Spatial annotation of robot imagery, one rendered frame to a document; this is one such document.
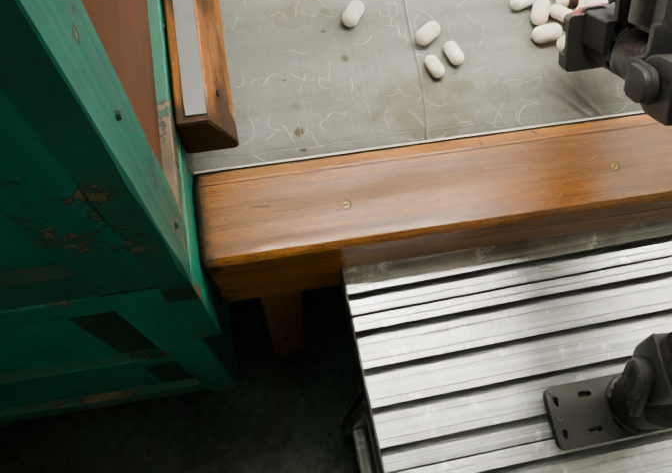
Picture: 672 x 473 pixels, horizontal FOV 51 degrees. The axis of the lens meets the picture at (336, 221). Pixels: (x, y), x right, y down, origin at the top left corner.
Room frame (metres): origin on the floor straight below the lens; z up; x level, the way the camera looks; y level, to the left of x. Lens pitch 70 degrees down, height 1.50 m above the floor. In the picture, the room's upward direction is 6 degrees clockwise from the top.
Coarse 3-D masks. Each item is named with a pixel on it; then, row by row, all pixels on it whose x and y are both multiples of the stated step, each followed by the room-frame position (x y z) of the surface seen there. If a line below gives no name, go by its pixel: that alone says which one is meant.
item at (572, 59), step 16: (576, 16) 0.51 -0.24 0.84; (576, 32) 0.50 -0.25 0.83; (624, 32) 0.47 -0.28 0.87; (576, 48) 0.48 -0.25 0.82; (592, 48) 0.48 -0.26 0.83; (608, 48) 0.46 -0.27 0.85; (560, 64) 0.48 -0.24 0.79; (576, 64) 0.47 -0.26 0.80; (592, 64) 0.48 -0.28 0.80; (608, 64) 0.45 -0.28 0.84
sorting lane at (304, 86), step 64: (256, 0) 0.56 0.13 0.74; (320, 0) 0.57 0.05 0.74; (384, 0) 0.58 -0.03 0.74; (448, 0) 0.59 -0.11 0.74; (256, 64) 0.46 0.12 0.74; (320, 64) 0.47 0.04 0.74; (384, 64) 0.48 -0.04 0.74; (448, 64) 0.49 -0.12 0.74; (512, 64) 0.50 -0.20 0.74; (256, 128) 0.38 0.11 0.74; (320, 128) 0.39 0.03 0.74; (384, 128) 0.40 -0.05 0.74; (448, 128) 0.41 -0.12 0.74; (512, 128) 0.41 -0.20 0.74
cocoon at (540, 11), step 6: (540, 0) 0.59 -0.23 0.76; (546, 0) 0.59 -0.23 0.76; (534, 6) 0.58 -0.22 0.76; (540, 6) 0.58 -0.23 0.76; (546, 6) 0.58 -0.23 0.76; (534, 12) 0.57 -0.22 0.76; (540, 12) 0.57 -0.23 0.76; (546, 12) 0.57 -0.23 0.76; (534, 18) 0.56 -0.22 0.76; (540, 18) 0.56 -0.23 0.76; (546, 18) 0.57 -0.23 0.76; (534, 24) 0.56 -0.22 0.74; (540, 24) 0.56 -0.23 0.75
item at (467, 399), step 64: (448, 256) 0.27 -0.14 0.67; (512, 256) 0.28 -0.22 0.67; (576, 256) 0.29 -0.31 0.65; (640, 256) 0.30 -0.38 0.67; (384, 320) 0.18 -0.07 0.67; (448, 320) 0.19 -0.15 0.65; (512, 320) 0.20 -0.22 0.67; (576, 320) 0.21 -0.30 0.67; (640, 320) 0.22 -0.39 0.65; (384, 384) 0.10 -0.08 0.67; (448, 384) 0.11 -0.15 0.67; (512, 384) 0.12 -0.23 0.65; (384, 448) 0.04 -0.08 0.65; (448, 448) 0.04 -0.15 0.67; (512, 448) 0.05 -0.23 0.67; (576, 448) 0.06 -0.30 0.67; (640, 448) 0.07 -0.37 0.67
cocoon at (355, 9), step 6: (354, 0) 0.56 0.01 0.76; (348, 6) 0.55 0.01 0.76; (354, 6) 0.55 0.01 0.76; (360, 6) 0.55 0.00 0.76; (348, 12) 0.54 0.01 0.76; (354, 12) 0.54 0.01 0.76; (360, 12) 0.54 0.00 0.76; (342, 18) 0.53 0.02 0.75; (348, 18) 0.53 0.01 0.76; (354, 18) 0.53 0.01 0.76; (348, 24) 0.53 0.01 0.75; (354, 24) 0.53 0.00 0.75
